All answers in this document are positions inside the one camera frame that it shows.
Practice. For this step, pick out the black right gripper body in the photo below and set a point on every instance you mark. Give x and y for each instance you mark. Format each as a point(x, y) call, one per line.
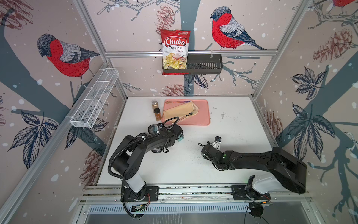
point(215, 164)

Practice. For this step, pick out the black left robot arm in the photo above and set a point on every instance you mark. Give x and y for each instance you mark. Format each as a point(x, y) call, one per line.
point(125, 162)

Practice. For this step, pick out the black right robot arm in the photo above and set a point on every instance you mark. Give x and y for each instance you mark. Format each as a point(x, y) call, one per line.
point(286, 171)

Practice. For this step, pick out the brown spice bottle black cap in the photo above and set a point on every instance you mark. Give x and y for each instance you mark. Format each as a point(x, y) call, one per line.
point(157, 114)

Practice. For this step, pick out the pink plastic tray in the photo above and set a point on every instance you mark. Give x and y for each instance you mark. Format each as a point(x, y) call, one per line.
point(202, 118)

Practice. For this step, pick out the tan spice jar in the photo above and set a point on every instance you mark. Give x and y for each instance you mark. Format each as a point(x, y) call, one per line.
point(154, 105)

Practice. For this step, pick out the red cassava chips bag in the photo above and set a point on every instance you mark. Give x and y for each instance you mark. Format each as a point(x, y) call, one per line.
point(175, 46)

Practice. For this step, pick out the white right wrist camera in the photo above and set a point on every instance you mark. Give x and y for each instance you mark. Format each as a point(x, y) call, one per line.
point(218, 140)

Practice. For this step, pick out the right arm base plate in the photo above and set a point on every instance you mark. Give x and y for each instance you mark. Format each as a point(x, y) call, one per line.
point(237, 192)

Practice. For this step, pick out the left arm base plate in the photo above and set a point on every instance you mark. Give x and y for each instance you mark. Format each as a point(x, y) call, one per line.
point(148, 193)

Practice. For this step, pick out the black wall basket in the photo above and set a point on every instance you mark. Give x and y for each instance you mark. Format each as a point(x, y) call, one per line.
point(200, 64)

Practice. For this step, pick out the white wire mesh basket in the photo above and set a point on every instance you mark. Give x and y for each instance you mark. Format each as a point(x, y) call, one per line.
point(91, 107)

